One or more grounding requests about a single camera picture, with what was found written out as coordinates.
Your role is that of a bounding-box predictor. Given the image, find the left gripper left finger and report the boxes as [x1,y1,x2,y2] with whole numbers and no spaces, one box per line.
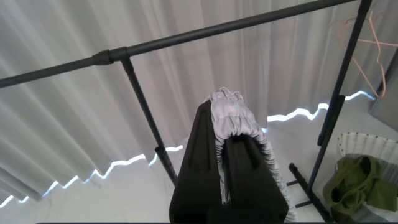
[169,100,231,224]

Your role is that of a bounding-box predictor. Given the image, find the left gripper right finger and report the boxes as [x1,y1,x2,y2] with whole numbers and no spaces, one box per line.
[222,135,289,224]

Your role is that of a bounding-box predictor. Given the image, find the pale grey shorts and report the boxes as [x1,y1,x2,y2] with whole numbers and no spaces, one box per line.
[203,86,298,223]

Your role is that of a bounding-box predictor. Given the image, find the white laundry basket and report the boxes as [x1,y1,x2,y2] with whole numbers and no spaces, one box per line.
[331,132,398,224]

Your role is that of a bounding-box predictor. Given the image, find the black clothes rack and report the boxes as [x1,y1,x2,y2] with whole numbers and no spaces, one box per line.
[0,0,374,223]

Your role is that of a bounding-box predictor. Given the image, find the green long-sleeved shirt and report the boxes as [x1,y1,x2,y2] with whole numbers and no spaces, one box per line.
[322,154,398,216]

